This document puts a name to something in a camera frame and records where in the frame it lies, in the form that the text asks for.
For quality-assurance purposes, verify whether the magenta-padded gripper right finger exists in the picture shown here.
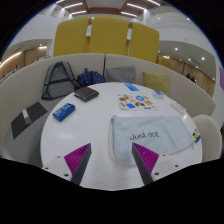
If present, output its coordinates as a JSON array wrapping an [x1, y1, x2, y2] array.
[[131, 142, 183, 186]]

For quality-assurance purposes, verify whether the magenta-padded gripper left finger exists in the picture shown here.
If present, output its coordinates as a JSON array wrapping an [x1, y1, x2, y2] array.
[[42, 142, 93, 186]]

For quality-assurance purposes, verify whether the light blue towel with writing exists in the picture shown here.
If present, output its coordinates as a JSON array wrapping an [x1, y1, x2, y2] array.
[[109, 114, 196, 168]]

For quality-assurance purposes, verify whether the blue rectangular box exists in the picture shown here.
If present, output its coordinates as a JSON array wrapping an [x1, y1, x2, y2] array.
[[52, 102, 76, 123]]

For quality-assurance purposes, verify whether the colourful sticker sheet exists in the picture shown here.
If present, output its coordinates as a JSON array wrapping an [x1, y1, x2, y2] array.
[[116, 93, 159, 112]]

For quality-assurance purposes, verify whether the white upholstered chair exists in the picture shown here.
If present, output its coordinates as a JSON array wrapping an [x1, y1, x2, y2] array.
[[191, 114, 223, 163]]

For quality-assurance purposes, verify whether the small white device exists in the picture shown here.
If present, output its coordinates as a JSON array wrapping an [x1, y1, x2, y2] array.
[[21, 108, 33, 126]]

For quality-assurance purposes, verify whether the dark brown wallet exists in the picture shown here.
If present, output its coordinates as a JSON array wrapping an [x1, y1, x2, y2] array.
[[73, 86, 100, 103]]

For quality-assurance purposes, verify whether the small clear plastic box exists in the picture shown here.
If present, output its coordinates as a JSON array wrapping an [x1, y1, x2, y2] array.
[[152, 89, 167, 100]]

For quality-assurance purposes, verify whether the blue card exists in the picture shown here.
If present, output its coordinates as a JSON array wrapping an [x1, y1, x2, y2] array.
[[123, 82, 141, 92]]

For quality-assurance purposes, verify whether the olive green cushion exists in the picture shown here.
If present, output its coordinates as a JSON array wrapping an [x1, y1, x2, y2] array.
[[142, 71, 170, 95]]

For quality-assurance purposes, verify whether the grey mesh backpack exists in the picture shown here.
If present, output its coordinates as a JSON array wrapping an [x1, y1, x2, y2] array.
[[41, 61, 82, 101]]

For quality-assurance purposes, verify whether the dark blue patterned bag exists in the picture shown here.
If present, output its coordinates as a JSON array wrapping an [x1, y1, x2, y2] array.
[[76, 68, 106, 88]]

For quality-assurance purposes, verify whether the grey cushion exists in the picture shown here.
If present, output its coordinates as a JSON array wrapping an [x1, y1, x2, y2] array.
[[105, 65, 137, 84]]

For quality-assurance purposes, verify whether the beige curved sofa bench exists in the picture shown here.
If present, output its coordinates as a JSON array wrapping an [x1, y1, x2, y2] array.
[[0, 52, 216, 161]]

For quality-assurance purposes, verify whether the yellow partition panel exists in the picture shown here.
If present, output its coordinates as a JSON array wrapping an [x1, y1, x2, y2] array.
[[53, 18, 93, 58], [128, 21, 160, 64], [88, 15, 130, 56]]

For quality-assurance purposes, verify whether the group of ceiling lights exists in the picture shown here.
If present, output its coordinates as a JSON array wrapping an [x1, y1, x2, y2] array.
[[54, 0, 161, 18]]

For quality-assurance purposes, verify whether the magenta wall panel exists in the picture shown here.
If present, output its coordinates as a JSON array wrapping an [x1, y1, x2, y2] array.
[[218, 66, 224, 91]]

